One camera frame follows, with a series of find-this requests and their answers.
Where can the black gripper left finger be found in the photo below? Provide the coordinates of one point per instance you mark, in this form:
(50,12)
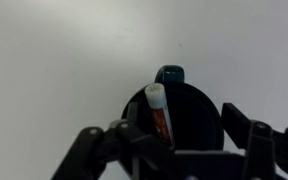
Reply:
(84,150)

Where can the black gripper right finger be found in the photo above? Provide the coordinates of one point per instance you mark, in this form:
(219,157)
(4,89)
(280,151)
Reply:
(260,146)

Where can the red marker with white cap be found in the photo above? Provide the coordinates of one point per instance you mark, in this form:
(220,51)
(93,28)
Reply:
(159,110)

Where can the dark teal mug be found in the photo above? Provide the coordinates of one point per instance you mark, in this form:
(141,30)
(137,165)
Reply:
(194,116)

